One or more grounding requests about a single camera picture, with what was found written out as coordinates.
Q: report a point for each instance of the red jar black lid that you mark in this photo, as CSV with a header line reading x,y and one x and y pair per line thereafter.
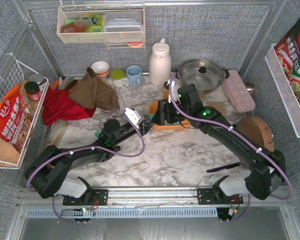
x,y
33,90

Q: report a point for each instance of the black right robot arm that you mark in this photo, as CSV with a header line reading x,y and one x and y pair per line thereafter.
x,y
267,168

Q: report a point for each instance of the teal coffee capsule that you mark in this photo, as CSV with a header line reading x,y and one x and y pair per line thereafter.
x,y
151,116
98,133

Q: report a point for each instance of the red seasoning packet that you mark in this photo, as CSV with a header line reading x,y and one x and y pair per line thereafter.
x,y
288,48

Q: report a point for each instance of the green lidded white cup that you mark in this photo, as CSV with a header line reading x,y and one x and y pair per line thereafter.
x,y
118,78

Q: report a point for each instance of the blue mug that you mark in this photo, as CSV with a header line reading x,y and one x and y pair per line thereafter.
x,y
134,76

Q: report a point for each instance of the green package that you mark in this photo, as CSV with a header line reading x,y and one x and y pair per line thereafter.
x,y
97,21

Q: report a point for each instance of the white thermos jug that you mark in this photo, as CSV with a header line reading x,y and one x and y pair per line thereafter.
x,y
160,63

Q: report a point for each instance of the steel pot with lid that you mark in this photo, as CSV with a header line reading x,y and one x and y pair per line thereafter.
x,y
205,75

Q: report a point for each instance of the orange bottle in rack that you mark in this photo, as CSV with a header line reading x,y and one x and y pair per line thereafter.
x,y
78,26

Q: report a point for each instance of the white wire basket left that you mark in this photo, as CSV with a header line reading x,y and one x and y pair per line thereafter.
x,y
9,157

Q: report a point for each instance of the brown cloth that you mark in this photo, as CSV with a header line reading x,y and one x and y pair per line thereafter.
x,y
91,92

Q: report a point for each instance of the orange juice bottle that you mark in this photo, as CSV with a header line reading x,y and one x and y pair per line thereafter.
x,y
165,93

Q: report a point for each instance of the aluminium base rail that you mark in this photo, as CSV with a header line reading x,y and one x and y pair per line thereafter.
x,y
152,196

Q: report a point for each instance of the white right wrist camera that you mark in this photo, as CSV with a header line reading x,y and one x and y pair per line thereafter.
x,y
173,91

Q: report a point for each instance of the small brown cardboard sheet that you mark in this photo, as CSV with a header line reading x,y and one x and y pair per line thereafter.
x,y
202,97

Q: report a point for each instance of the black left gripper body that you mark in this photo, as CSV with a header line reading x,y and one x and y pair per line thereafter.
x,y
145,125

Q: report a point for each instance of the pink egg tray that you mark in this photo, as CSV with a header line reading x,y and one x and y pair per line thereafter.
x,y
236,92

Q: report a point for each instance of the cream wall rack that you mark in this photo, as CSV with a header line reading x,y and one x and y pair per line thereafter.
x,y
70,13

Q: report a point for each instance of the white mesh basket right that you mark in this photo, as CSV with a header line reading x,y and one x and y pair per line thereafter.
x,y
287,96

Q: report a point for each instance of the clear plastic containers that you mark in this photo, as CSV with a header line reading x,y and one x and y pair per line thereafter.
x,y
123,26

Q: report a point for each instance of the red cloth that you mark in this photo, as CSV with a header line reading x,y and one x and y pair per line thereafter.
x,y
58,106

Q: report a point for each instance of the steel round object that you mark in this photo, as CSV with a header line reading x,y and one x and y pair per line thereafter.
x,y
250,88

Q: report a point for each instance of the glass jar silver lid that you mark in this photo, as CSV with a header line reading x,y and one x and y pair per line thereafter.
x,y
39,79

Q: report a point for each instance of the orange snack bag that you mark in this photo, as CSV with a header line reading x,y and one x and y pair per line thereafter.
x,y
15,122

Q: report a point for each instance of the white orange striped bowl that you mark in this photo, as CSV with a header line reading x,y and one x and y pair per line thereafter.
x,y
101,68

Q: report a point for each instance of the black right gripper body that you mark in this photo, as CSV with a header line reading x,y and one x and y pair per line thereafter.
x,y
167,112

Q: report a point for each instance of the orange plastic basket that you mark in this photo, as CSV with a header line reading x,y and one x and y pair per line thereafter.
x,y
185,124

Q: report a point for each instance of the round wooden board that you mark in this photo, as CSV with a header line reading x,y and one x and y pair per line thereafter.
x,y
256,130

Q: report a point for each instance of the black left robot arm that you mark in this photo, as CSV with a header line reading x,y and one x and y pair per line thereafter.
x,y
47,175

